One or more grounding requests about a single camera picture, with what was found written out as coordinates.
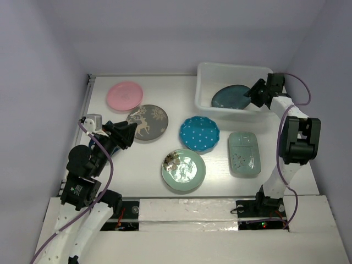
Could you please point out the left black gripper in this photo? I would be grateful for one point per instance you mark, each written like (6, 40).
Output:
(121, 133)

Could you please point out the dark teal round plate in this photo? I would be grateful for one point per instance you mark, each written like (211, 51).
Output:
(231, 97)

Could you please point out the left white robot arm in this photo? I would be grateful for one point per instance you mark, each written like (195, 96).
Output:
(86, 203)

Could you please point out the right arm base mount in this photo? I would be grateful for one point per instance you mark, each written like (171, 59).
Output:
(262, 213)

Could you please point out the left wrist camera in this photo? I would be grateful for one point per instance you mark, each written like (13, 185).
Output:
(92, 123)

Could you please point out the green flower round plate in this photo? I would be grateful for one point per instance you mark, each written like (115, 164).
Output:
(183, 170)

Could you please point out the grey reindeer plate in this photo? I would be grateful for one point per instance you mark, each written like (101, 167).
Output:
(151, 120)

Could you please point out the pink round plate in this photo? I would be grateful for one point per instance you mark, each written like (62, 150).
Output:
(124, 96)

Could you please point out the blue polka dot plate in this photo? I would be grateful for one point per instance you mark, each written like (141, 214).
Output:
(199, 133)

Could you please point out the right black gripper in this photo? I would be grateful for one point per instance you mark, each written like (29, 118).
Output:
(253, 92)

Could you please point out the translucent plastic bin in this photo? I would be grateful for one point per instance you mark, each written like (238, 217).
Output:
(212, 77)

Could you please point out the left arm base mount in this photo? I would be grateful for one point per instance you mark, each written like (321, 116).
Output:
(126, 220)

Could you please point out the green rectangular glass plate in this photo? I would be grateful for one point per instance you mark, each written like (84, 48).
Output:
(244, 155)

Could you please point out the dark blue leaf plate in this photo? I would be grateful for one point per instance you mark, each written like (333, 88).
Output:
(100, 138)

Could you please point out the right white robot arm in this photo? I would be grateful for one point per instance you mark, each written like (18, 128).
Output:
(297, 141)

